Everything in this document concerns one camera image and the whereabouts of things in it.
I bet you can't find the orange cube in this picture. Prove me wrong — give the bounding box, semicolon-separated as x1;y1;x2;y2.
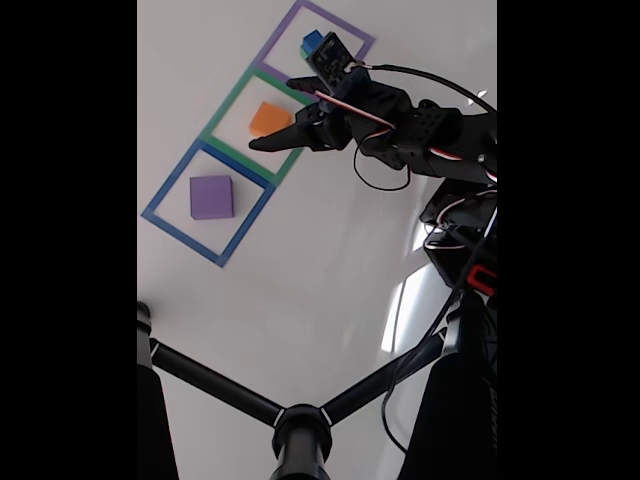
248;100;293;140

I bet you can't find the large purple cube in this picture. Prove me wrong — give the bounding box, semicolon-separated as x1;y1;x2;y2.
189;175;235;221

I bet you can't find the purple tape square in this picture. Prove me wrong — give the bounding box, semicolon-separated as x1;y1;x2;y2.
253;0;376;110

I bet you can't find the green tape square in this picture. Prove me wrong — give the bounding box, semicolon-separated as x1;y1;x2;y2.
198;64;321;187

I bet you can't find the blue tape square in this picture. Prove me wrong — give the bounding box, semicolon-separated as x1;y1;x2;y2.
141;138;277;269

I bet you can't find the red clamp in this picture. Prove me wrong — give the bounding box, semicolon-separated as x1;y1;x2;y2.
465;264;498;296

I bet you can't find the black tripod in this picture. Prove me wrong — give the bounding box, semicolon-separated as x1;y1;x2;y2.
137;289;498;480

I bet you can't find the striped servo cable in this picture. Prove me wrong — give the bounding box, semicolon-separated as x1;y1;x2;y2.
423;192;498;251
313;88;498;192

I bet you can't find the black camera cable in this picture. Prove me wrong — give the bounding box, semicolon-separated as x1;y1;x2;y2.
352;62;498;455

